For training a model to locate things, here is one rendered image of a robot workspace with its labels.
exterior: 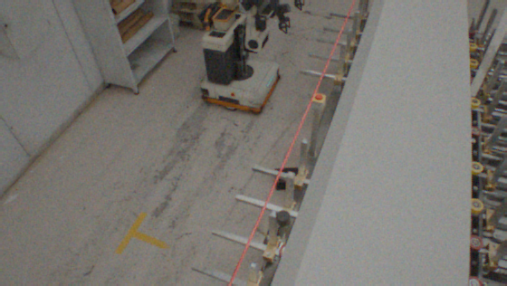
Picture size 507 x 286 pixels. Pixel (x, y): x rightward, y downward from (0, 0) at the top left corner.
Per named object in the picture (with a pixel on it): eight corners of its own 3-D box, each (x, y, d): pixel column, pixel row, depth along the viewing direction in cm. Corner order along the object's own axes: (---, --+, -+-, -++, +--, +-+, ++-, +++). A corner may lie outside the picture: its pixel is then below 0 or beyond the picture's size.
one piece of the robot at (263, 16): (251, 30, 324) (250, 8, 308) (262, 15, 341) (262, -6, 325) (268, 33, 319) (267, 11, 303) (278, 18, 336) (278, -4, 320)
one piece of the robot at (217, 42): (207, 90, 381) (195, 18, 320) (229, 61, 415) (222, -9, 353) (236, 98, 372) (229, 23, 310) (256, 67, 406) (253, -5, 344)
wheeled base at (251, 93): (200, 102, 391) (196, 83, 372) (225, 68, 430) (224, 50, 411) (260, 117, 372) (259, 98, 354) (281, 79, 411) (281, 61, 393)
